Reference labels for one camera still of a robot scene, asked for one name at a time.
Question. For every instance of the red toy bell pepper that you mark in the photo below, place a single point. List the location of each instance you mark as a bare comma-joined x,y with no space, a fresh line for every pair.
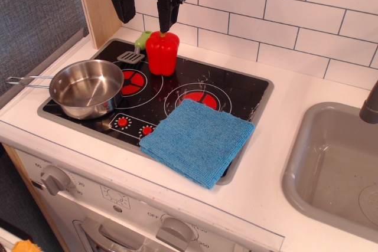
161,49

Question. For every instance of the black toy stove top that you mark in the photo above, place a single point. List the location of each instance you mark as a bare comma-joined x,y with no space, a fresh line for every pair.
147,99

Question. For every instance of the grey toy sink basin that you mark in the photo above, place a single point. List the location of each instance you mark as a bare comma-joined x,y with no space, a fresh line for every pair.
331,174

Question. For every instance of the blue folded cloth napkin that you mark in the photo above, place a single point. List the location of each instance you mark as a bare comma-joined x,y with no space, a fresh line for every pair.
197,141

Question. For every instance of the grey toy faucet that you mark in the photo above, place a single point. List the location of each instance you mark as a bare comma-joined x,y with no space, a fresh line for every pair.
369,110

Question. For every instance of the yellow object at corner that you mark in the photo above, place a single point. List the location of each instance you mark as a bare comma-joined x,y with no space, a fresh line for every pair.
25,246

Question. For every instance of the grey oven door handle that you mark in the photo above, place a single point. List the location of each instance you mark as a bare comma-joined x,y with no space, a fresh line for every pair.
113,237

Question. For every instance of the grey timer knob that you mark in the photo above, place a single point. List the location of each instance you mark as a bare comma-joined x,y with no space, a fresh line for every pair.
55,180

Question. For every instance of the light wooden side panel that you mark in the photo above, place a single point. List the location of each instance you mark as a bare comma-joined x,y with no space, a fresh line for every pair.
102,20

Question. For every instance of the grey green toy spatula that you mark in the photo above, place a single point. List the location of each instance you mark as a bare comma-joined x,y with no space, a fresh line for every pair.
135,56

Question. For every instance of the stainless steel saucepan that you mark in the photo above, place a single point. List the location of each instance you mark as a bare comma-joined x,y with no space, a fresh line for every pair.
84,90

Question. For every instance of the grey oven temperature knob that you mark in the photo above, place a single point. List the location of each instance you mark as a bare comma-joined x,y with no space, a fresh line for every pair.
175,233

